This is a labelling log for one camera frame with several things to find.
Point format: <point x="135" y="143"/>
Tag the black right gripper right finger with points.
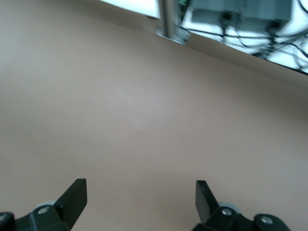
<point x="207" y="204"/>

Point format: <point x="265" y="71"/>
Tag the aluminium camera pole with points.
<point x="166" y="16"/>

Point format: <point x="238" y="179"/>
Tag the grey electronics box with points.
<point x="252" y="7"/>

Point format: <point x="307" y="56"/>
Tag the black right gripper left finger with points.
<point x="69" y="204"/>

